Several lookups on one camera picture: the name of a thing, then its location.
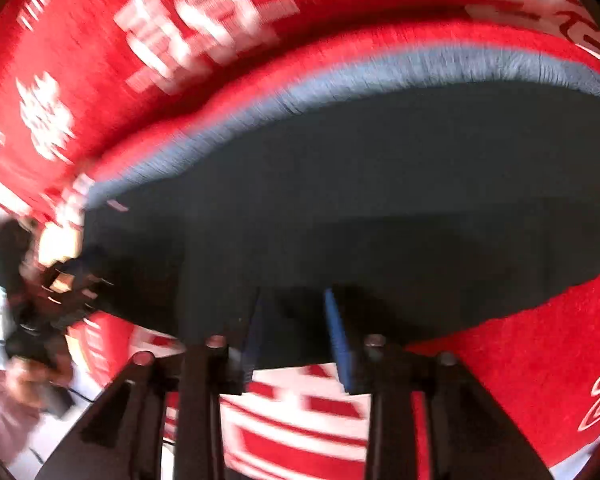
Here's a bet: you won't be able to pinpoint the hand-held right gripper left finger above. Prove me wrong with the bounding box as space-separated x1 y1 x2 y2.
34 286 268 480

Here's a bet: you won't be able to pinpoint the black pants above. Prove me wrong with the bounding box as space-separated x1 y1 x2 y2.
82 42 600 372

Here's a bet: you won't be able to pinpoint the person's left forearm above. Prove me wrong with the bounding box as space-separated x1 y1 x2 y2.
0 360 76 467

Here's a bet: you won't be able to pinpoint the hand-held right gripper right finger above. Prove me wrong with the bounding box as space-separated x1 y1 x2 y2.
323 287 556 480

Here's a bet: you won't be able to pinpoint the red printed sofa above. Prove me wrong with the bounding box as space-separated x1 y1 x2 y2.
0 0 600 480

